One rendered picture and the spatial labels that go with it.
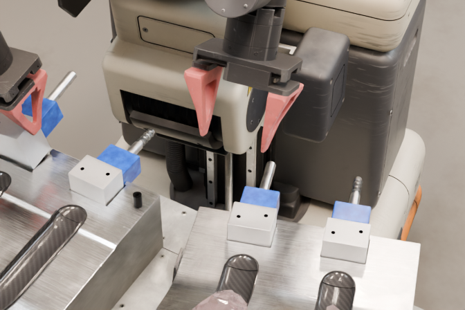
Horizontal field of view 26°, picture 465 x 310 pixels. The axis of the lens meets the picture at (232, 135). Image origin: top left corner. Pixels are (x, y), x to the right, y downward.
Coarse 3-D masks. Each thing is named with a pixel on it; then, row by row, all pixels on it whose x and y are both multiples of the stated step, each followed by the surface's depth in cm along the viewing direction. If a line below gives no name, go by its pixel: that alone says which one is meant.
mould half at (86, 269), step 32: (0, 160) 119; (64, 160) 119; (32, 192) 116; (64, 192) 116; (128, 192) 116; (0, 224) 113; (32, 224) 112; (96, 224) 112; (128, 224) 112; (160, 224) 118; (0, 256) 109; (64, 256) 109; (96, 256) 109; (128, 256) 114; (32, 288) 106; (64, 288) 106; (96, 288) 109; (128, 288) 117
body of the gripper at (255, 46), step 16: (256, 16) 100; (272, 16) 101; (240, 32) 101; (256, 32) 101; (272, 32) 101; (208, 48) 103; (224, 48) 103; (240, 48) 101; (256, 48) 101; (272, 48) 102; (224, 64) 103; (240, 64) 101; (256, 64) 101; (272, 64) 101; (288, 64) 102
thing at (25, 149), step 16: (64, 80) 123; (48, 96) 121; (0, 112) 118; (32, 112) 119; (48, 112) 119; (0, 128) 116; (16, 128) 116; (48, 128) 119; (0, 144) 118; (16, 144) 115; (32, 144) 117; (48, 144) 120; (16, 160) 119; (32, 160) 118
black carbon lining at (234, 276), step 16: (240, 256) 113; (224, 272) 112; (240, 272) 112; (256, 272) 112; (336, 272) 112; (224, 288) 110; (240, 288) 111; (320, 288) 110; (336, 288) 111; (352, 288) 110; (320, 304) 109; (336, 304) 109; (352, 304) 108
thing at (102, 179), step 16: (144, 144) 122; (96, 160) 116; (112, 160) 117; (128, 160) 117; (80, 176) 114; (96, 176) 114; (112, 176) 114; (128, 176) 117; (80, 192) 115; (96, 192) 113; (112, 192) 114
